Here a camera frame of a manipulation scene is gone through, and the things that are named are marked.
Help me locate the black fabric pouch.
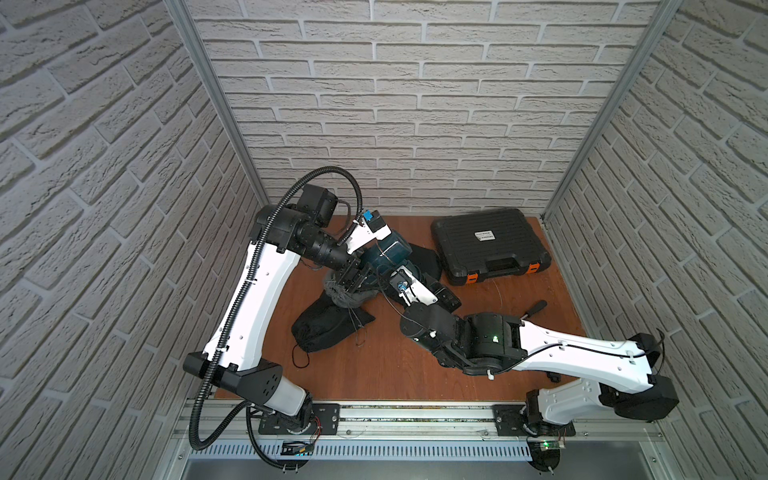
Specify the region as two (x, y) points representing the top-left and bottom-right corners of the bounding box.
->
(409, 244), (443, 280)

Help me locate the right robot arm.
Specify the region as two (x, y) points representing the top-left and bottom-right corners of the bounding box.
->
(392, 280), (679, 428)

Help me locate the aluminium rail frame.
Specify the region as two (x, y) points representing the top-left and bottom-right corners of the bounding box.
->
(173, 401), (666, 464)

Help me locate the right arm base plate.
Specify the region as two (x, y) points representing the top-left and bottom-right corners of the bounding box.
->
(491, 404), (576, 438)

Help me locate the black plastic tool case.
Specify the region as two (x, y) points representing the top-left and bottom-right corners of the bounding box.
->
(431, 208), (552, 286)

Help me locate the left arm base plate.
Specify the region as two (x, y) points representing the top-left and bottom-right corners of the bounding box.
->
(258, 402), (341, 436)

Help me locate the black printed drawstring pouch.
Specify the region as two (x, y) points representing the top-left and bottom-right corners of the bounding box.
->
(291, 293), (375, 369)

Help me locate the grey fabric pouch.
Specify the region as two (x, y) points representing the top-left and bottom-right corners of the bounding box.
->
(323, 271), (379, 309)

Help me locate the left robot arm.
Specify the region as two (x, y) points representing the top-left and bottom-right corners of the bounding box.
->
(183, 166), (374, 451)

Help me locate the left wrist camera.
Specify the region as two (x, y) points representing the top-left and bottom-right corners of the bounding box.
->
(344, 210), (391, 254)

